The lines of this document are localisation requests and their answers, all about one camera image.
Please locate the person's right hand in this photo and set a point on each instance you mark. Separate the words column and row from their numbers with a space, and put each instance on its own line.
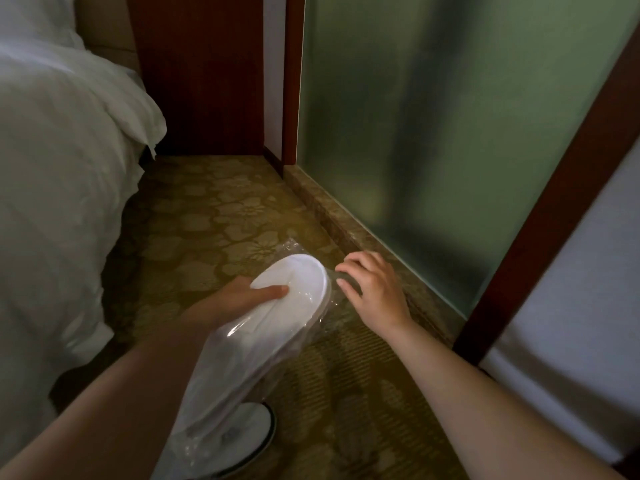
column 380, row 294

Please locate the person's left hand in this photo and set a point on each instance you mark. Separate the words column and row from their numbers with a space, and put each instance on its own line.
column 235, row 304

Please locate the clear plastic bag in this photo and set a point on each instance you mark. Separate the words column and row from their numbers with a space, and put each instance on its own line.
column 210, row 394

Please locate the black-trimmed white slipper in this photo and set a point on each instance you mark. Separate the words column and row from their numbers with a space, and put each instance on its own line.
column 245, row 434

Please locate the person's right forearm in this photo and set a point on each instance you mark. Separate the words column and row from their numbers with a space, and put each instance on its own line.
column 475, row 409

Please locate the person's left forearm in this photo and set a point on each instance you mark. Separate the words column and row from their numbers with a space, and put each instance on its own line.
column 100, row 409

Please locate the white bed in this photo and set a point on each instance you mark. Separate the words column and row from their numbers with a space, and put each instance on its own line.
column 60, row 194

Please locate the brown marble sill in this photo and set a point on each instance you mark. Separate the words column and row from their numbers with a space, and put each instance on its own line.
column 360, row 234

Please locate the dark wooden baseboard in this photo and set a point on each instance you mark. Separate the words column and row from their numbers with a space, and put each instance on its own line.
column 631, row 464
column 273, row 162

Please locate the frosted green glass panel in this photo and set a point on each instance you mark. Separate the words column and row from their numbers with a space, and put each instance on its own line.
column 425, row 119

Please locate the dark wooden nightstand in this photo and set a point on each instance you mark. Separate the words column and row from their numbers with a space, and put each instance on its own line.
column 200, row 69

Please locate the beige padded headboard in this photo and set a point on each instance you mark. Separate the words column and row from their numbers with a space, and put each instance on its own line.
column 107, row 24

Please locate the white pillow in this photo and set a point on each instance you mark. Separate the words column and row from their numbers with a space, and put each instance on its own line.
column 35, row 19

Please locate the red-brown wooden post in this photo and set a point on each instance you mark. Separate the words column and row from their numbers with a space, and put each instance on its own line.
column 293, row 69

